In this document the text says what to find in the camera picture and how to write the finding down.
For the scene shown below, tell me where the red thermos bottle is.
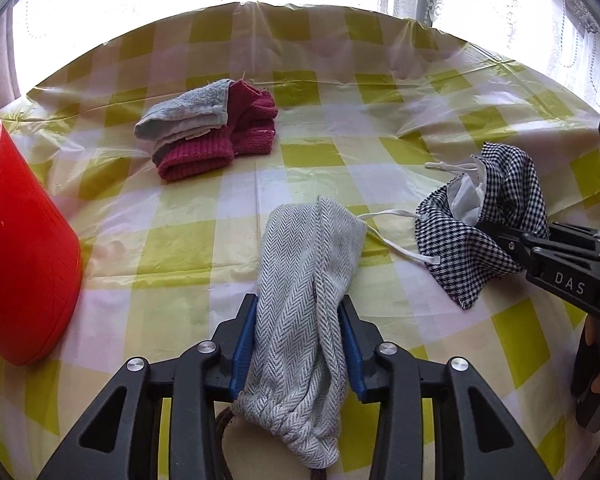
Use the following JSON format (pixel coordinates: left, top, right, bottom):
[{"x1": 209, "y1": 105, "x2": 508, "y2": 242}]
[{"x1": 0, "y1": 118, "x2": 82, "y2": 366}]

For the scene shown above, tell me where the lace sheer curtain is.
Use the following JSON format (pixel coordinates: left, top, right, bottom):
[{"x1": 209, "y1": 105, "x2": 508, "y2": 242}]
[{"x1": 379, "y1": 0, "x2": 600, "y2": 110}]

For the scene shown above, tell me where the black white checkered mask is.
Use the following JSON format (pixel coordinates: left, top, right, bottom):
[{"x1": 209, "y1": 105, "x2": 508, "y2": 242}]
[{"x1": 356, "y1": 142, "x2": 552, "y2": 311}]

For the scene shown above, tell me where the pink curtain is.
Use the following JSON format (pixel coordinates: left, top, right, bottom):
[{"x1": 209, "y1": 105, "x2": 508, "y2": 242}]
[{"x1": 0, "y1": 4, "x2": 20, "y2": 109}]

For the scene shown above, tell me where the right hand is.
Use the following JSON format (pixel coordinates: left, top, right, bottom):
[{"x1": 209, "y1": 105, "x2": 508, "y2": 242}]
[{"x1": 570, "y1": 318, "x2": 600, "y2": 434}]

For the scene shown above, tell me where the grey herringbone drawstring pouch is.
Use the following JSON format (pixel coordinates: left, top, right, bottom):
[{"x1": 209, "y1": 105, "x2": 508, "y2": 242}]
[{"x1": 232, "y1": 196, "x2": 366, "y2": 469}]

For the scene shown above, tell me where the dark red knit cloth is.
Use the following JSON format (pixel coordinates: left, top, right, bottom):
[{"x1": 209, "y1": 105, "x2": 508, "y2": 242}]
[{"x1": 157, "y1": 80, "x2": 278, "y2": 182}]

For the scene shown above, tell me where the light blue grey towel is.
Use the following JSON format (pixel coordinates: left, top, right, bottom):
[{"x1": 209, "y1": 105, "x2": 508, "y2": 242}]
[{"x1": 134, "y1": 78, "x2": 233, "y2": 141}]

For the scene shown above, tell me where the yellow checkered tablecloth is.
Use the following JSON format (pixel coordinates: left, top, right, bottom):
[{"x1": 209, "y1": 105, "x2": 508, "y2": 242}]
[{"x1": 0, "y1": 3, "x2": 600, "y2": 479}]

